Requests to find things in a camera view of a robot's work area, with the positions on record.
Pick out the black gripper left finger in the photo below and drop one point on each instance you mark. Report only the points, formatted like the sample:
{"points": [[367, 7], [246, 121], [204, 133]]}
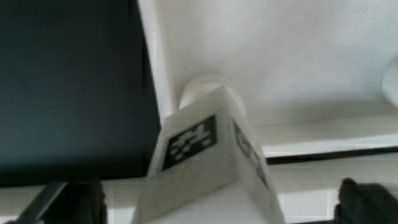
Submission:
{"points": [[69, 204]]}

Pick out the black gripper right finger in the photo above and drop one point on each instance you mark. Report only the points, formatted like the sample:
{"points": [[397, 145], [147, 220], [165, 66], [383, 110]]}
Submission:
{"points": [[369, 204]]}

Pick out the white table leg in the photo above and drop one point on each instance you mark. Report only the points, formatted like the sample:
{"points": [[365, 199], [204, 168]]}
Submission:
{"points": [[209, 185]]}

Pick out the white square tabletop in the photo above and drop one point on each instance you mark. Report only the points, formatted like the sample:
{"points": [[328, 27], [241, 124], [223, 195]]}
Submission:
{"points": [[307, 52]]}

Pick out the white L-shaped obstacle fence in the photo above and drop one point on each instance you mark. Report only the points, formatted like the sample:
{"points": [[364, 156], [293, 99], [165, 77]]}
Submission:
{"points": [[307, 183]]}

